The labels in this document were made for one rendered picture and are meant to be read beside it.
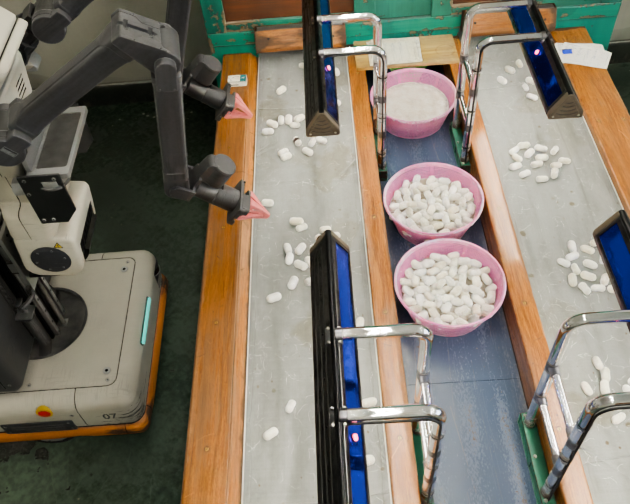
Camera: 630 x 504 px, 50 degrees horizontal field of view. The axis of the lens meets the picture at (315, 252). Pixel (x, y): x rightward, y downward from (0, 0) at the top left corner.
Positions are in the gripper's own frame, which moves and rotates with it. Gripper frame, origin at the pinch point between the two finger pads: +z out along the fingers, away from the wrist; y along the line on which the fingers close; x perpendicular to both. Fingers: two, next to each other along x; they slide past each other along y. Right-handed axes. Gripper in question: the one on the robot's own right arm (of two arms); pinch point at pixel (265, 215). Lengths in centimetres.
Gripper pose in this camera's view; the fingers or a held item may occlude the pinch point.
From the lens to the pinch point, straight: 170.2
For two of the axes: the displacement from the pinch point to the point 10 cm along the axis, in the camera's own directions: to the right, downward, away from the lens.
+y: -0.3, -7.8, 6.3
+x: -5.8, 5.2, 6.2
